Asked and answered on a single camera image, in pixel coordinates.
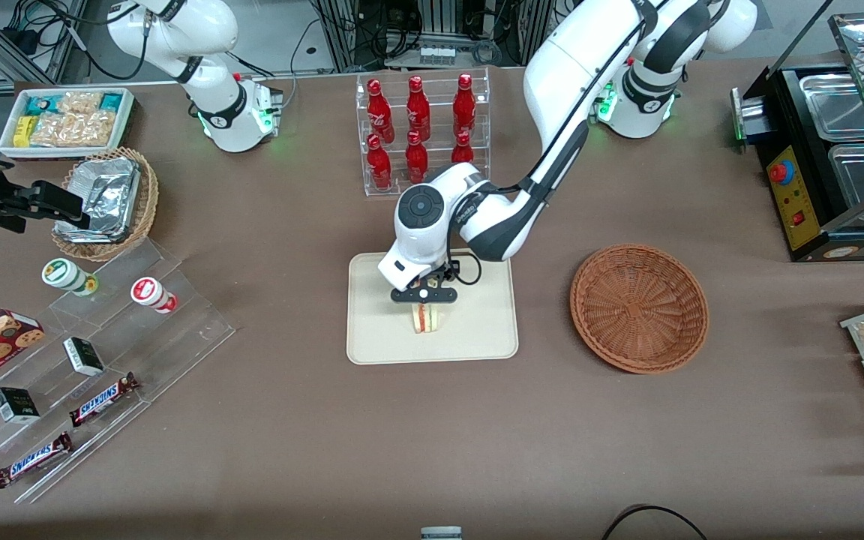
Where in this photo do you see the clear acrylic stepped display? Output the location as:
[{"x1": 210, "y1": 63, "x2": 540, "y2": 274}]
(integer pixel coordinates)
[{"x1": 0, "y1": 238, "x2": 236, "y2": 505}]

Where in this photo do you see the white rectangular snack tray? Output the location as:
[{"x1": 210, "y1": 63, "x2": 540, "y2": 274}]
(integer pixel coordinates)
[{"x1": 0, "y1": 87, "x2": 136, "y2": 160}]

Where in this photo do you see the small black box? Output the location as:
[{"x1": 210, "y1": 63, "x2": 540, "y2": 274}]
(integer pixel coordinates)
[
  {"x1": 62, "y1": 337, "x2": 106, "y2": 377},
  {"x1": 0, "y1": 387, "x2": 41, "y2": 425}
]

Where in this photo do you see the brown wicker basket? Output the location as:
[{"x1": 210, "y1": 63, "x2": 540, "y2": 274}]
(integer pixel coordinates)
[{"x1": 569, "y1": 244, "x2": 710, "y2": 374}]

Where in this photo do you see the Snickers chocolate bar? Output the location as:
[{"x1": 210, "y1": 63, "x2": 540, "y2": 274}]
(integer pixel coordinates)
[
  {"x1": 0, "y1": 432, "x2": 74, "y2": 490},
  {"x1": 68, "y1": 372, "x2": 140, "y2": 428}
]

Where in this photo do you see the light tan wicker basket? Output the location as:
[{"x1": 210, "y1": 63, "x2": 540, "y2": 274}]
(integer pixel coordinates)
[{"x1": 51, "y1": 147, "x2": 160, "y2": 263}]

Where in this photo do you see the black cable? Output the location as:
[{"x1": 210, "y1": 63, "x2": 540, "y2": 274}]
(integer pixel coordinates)
[{"x1": 601, "y1": 505, "x2": 710, "y2": 540}]

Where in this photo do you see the green lid drink cup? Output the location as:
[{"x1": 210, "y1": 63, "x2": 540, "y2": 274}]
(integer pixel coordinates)
[{"x1": 41, "y1": 257, "x2": 99, "y2": 297}]

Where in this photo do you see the black hot dog warmer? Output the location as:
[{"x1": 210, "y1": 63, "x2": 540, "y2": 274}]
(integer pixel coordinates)
[{"x1": 730, "y1": 11, "x2": 864, "y2": 263}]

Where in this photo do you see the red lid drink cup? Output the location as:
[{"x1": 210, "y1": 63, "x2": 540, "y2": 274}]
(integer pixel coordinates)
[{"x1": 130, "y1": 277, "x2": 179, "y2": 314}]

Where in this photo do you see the triangular sandwich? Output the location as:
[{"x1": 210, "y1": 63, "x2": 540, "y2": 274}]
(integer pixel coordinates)
[{"x1": 409, "y1": 300, "x2": 441, "y2": 335}]

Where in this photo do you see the aluminium equipment rack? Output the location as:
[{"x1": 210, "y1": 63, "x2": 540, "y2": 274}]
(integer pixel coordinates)
[{"x1": 310, "y1": 0, "x2": 557, "y2": 72}]

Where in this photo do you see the yellow snack pack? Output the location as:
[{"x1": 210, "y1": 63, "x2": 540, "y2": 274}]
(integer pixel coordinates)
[{"x1": 12, "y1": 115, "x2": 40, "y2": 149}]

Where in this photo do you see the clear acrylic bottle rack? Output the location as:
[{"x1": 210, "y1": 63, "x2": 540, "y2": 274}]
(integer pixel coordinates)
[{"x1": 355, "y1": 67, "x2": 491, "y2": 197}]

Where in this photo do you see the silver foil container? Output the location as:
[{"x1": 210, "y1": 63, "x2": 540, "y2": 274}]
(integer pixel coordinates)
[{"x1": 53, "y1": 157, "x2": 140, "y2": 243}]

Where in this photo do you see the cream plastic tray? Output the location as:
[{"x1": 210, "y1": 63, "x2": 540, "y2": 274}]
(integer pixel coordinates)
[{"x1": 346, "y1": 247, "x2": 520, "y2": 366}]

